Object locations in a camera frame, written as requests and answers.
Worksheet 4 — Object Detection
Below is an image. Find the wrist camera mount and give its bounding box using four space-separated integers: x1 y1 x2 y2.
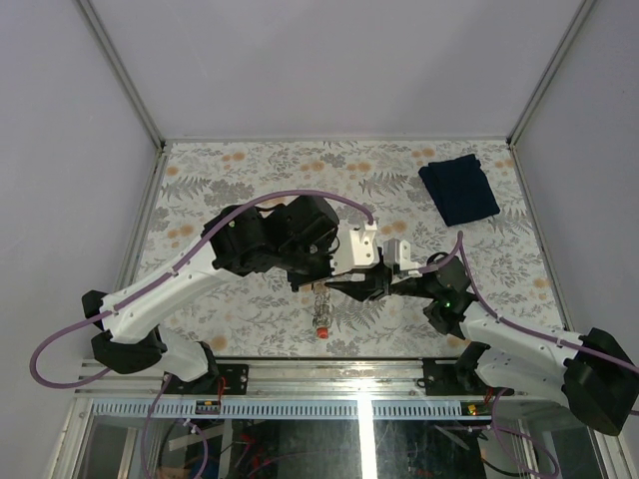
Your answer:
329 223 379 276
382 239 420 276

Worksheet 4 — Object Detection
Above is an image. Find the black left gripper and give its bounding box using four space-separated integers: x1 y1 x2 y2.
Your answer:
278 230 349 291

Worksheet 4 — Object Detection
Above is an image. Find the large metal keyring disc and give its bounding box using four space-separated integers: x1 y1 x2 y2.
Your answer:
313 282 331 333

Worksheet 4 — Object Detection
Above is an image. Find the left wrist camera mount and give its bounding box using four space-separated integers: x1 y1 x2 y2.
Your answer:
329 223 379 276

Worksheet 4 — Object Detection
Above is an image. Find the dark blue folded cloth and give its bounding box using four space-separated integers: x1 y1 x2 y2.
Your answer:
418 154 500 227

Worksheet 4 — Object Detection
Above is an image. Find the white slotted cable duct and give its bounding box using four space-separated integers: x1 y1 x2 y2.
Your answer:
89 398 493 420

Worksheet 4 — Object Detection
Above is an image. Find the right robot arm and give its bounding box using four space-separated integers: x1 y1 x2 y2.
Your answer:
328 256 638 436

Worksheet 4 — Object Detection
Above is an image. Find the metal base rail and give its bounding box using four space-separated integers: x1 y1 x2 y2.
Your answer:
74 356 480 398

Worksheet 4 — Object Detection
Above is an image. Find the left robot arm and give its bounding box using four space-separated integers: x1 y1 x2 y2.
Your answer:
82 196 338 394

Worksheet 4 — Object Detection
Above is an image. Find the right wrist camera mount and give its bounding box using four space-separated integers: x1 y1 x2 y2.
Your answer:
382 239 420 276

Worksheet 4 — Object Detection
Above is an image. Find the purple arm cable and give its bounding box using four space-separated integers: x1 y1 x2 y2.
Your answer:
29 189 374 389
418 230 639 373

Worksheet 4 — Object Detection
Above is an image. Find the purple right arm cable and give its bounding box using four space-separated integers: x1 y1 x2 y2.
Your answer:
418 230 639 373

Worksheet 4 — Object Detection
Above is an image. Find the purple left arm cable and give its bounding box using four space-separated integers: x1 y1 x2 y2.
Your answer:
29 189 374 389

